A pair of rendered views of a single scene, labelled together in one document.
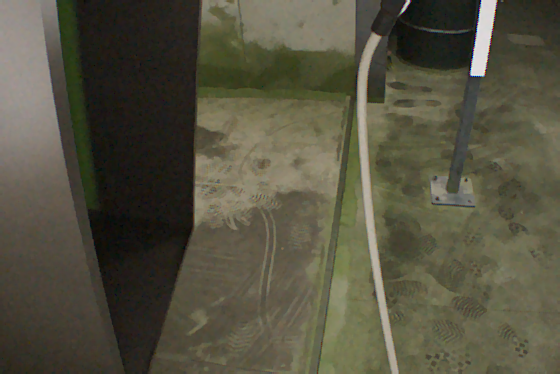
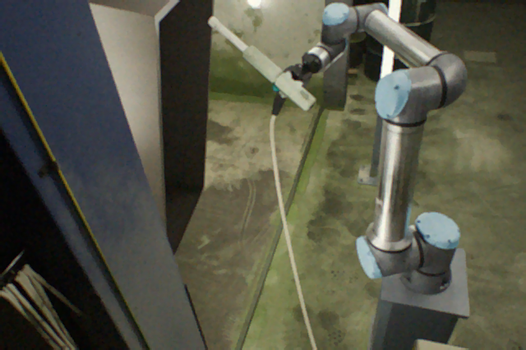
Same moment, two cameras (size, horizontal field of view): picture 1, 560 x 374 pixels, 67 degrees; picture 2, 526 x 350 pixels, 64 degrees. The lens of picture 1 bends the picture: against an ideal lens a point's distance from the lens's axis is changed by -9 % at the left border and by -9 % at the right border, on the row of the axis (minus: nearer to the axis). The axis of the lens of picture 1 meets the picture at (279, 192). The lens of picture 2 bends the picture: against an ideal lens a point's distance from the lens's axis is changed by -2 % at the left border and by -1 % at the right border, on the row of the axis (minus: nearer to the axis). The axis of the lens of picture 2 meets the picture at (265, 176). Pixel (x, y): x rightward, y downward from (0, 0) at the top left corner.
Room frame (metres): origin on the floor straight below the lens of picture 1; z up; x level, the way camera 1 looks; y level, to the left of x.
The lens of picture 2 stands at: (-0.73, -0.25, 2.02)
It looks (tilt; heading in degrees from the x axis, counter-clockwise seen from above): 41 degrees down; 5
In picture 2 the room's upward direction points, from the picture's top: 5 degrees counter-clockwise
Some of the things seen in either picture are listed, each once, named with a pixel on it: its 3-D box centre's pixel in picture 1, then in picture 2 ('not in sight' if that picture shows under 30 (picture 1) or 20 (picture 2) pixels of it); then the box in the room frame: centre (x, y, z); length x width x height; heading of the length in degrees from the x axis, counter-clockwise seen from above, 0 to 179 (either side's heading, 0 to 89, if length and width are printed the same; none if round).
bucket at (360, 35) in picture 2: not in sight; (349, 48); (3.29, -0.83, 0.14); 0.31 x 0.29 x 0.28; 166
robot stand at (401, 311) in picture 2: not in sight; (411, 317); (0.25, -0.73, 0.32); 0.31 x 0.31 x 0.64; 76
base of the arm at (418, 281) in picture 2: not in sight; (426, 264); (0.25, -0.73, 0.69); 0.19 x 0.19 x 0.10
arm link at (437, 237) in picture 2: not in sight; (431, 241); (0.25, -0.72, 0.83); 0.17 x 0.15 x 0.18; 104
